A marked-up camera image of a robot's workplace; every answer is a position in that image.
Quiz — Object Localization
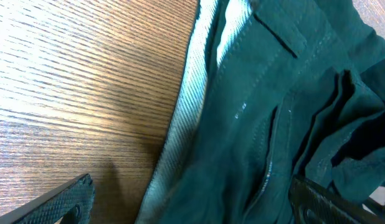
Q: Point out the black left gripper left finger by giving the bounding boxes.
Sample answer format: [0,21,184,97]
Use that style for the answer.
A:
[0,174,95,224]

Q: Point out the black shorts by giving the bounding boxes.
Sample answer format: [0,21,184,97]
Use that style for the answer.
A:
[136,0,385,223]

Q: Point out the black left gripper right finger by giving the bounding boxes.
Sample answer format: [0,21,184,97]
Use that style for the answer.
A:
[288,175,385,224]

